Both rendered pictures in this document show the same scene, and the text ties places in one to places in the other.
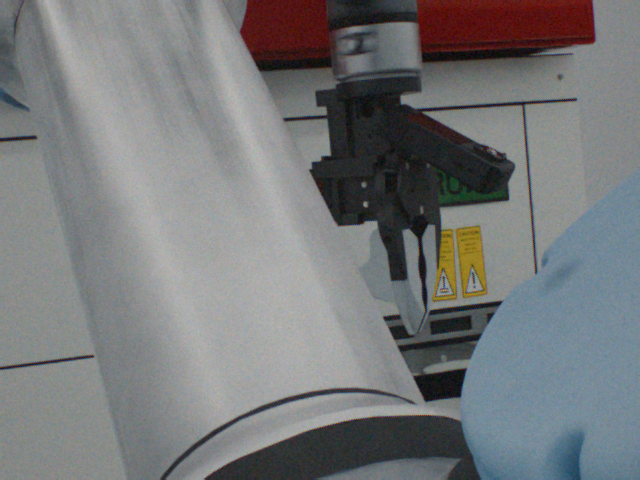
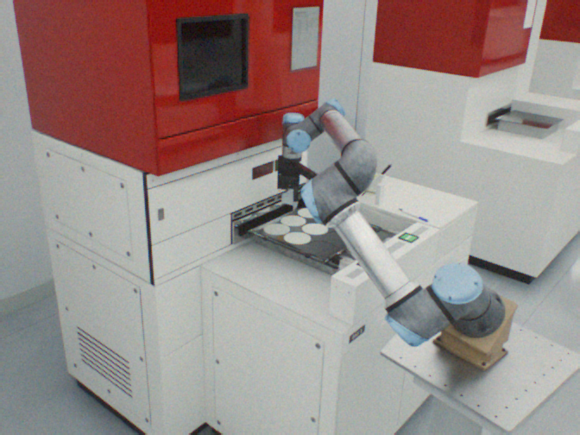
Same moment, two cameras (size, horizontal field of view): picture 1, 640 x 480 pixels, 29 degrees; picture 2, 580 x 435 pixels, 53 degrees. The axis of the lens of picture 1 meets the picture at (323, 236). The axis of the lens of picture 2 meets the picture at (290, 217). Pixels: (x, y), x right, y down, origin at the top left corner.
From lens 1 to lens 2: 1.40 m
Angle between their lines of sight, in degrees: 36
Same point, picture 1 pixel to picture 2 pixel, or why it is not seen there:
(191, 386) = (395, 283)
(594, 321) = (446, 286)
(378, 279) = (289, 200)
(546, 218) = not seen: hidden behind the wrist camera
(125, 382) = (384, 281)
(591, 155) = not seen: hidden behind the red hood
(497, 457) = (443, 297)
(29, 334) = (206, 216)
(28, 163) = (208, 175)
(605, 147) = not seen: hidden behind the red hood
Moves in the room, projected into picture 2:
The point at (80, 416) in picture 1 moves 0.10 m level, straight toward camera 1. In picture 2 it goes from (215, 232) to (231, 242)
